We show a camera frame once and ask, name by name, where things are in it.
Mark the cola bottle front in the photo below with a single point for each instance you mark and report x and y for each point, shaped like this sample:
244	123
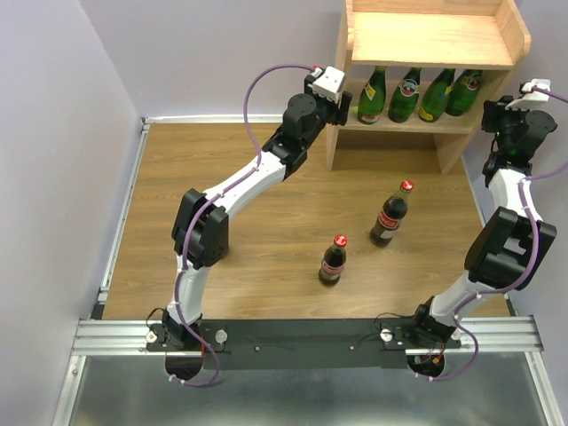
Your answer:
333	261

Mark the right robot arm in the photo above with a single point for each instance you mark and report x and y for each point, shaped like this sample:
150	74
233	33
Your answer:
509	249

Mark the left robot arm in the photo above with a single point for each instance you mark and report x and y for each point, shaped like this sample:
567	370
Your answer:
201	229

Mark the cola bottle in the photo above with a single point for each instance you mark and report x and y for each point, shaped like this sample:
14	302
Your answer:
333	261
391	215

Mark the green bottle yellow label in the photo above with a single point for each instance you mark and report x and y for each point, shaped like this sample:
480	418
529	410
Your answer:
435	99

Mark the wooden two-tier shelf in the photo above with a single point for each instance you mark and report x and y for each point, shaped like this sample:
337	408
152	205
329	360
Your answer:
486	35

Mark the green bottle red-blue label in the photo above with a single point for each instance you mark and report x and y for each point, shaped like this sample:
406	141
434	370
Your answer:
464	92

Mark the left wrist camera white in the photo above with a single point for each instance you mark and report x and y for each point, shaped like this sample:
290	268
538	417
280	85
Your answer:
328	83

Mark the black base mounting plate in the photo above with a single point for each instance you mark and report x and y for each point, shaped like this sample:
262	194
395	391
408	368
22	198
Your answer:
257	344

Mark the aluminium frame rail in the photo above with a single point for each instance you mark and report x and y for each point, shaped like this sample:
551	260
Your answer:
272	272

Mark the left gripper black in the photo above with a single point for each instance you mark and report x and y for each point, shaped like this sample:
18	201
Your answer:
337	116

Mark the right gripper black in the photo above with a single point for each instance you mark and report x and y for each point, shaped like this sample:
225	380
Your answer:
493	110

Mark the green bottle red-white label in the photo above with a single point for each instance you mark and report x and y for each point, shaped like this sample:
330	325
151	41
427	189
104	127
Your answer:
405	97

